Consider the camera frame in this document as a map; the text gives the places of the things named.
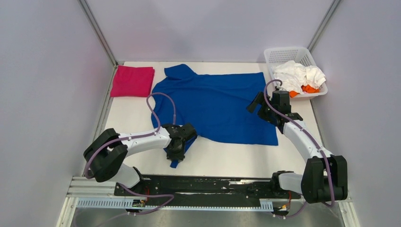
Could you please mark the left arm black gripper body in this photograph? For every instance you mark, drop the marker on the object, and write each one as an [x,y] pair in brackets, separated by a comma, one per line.
[177,153]

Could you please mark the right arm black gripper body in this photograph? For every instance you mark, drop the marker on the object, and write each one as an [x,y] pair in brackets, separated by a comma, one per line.
[265,113]

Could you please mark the blue t shirt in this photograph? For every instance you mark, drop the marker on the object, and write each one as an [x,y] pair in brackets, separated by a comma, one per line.
[215,105]

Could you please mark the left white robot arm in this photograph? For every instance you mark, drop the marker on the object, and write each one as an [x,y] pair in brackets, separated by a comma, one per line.
[106,154]

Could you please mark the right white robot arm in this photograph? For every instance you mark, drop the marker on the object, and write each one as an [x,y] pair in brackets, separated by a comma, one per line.
[325,177]

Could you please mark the white crumpled t shirt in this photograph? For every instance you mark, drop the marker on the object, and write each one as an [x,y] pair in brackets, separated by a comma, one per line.
[295,75]

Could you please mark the white plastic basket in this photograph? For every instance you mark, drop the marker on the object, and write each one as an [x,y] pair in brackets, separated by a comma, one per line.
[278,56]

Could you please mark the orange garment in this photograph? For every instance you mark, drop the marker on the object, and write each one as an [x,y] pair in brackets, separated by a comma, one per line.
[306,89]

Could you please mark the folded pink t shirt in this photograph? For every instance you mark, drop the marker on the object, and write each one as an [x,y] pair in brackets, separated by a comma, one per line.
[132,81]

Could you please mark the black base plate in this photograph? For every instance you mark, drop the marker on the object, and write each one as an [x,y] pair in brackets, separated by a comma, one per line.
[208,190]

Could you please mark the white slotted cable duct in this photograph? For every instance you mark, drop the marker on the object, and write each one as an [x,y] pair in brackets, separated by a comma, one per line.
[135,204]

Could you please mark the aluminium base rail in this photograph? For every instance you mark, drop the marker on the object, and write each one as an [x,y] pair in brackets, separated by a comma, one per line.
[90,188]

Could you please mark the right aluminium frame post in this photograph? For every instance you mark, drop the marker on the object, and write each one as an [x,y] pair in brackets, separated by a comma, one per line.
[323,24]

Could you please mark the aluminium frame post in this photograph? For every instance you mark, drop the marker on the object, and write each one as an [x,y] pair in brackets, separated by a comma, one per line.
[323,24]
[95,26]

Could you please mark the left aluminium frame post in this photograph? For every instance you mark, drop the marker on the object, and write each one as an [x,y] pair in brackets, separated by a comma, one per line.
[95,26]

